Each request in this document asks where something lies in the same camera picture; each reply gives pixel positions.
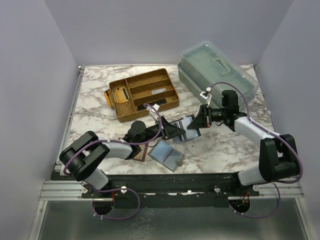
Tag silver card with stripe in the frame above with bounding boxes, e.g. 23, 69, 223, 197
151, 88, 167, 95

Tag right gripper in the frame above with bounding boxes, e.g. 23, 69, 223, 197
187, 104, 227, 130

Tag black card holder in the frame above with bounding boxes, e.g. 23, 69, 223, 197
171, 114, 201, 144

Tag woven rattan divider tray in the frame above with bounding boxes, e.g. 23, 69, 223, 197
109, 68, 180, 123

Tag aluminium frame rail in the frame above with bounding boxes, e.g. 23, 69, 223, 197
39, 180, 82, 201

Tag grey card holder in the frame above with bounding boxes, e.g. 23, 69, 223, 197
148, 140, 185, 173

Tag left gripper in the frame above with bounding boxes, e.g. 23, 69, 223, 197
137, 116, 186, 146

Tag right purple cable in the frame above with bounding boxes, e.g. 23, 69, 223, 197
208, 82, 305, 219

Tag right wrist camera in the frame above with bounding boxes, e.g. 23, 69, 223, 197
199, 87, 212, 106

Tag black VIP card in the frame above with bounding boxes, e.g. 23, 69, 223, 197
136, 97, 168, 112

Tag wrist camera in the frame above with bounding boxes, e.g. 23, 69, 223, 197
146, 104, 160, 120
199, 87, 212, 106

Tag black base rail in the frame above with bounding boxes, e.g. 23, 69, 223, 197
51, 172, 268, 210

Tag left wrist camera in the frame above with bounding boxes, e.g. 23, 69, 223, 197
146, 104, 160, 120

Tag brown card holder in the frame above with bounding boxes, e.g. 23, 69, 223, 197
123, 137, 147, 162

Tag green clear-lid storage box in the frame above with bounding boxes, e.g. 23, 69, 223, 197
177, 41, 259, 108

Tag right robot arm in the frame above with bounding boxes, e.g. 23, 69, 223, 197
187, 90, 301, 196

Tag gold cards beside tray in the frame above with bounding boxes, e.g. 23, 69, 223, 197
104, 89, 114, 109

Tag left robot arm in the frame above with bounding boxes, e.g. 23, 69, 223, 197
59, 116, 186, 198

